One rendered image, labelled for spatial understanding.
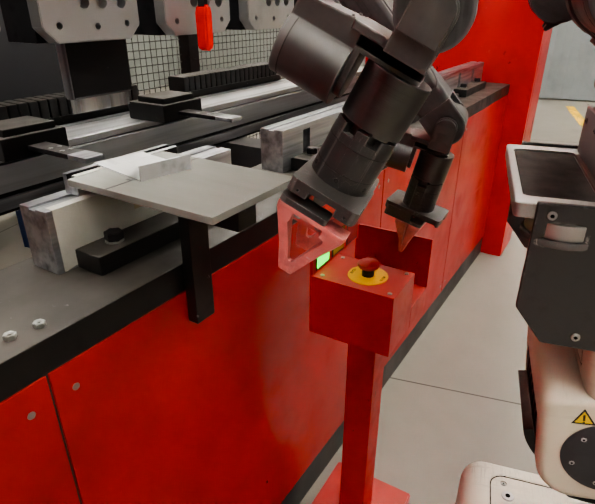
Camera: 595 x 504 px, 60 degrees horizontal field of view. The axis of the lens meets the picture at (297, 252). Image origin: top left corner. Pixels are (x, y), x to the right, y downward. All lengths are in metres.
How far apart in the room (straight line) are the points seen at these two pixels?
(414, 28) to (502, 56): 2.33
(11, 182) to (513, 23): 2.22
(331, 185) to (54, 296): 0.43
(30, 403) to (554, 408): 0.61
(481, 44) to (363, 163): 2.32
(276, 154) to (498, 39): 1.73
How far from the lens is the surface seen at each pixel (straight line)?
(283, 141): 1.15
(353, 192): 0.45
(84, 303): 0.71
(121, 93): 0.85
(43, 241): 0.79
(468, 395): 1.94
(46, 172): 1.07
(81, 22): 0.76
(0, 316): 0.73
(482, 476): 1.31
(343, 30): 0.44
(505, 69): 2.72
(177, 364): 0.84
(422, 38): 0.40
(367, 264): 0.91
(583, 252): 0.58
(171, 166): 0.76
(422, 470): 1.66
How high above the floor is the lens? 1.22
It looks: 26 degrees down
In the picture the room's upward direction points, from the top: straight up
